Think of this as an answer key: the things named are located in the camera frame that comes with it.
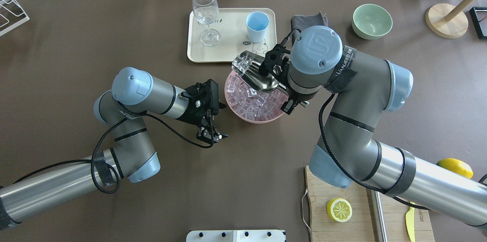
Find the green bowl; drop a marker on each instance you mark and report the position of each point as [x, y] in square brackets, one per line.
[371, 21]

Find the pile of clear ice cubes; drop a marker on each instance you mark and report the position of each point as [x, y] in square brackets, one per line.
[247, 99]

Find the white cup rack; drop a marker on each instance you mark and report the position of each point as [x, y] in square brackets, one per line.
[12, 15]

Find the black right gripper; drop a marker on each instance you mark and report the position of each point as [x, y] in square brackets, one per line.
[293, 104]

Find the blue cup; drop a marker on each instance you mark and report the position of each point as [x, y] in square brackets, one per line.
[257, 23]

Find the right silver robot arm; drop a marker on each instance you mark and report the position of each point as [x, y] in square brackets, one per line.
[363, 88]

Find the pink bowl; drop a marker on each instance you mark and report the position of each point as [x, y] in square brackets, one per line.
[255, 116]

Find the metal ice scoop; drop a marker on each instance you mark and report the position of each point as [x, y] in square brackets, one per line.
[256, 81]

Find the standing wine glass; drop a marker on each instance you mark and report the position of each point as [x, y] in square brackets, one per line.
[206, 13]

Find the wooden mug tree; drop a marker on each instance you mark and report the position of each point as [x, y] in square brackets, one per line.
[448, 21]

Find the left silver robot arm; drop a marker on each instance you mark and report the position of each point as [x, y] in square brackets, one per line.
[47, 132]

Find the cream serving tray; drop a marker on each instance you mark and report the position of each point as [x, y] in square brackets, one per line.
[234, 39]

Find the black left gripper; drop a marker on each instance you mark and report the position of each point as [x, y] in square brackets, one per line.
[191, 114]

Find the right yellow lemon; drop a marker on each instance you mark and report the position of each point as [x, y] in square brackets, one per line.
[457, 166]

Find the dark grey folded cloth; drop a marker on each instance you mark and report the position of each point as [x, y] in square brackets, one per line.
[304, 21]

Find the half lemon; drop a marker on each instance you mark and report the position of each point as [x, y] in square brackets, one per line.
[339, 209]

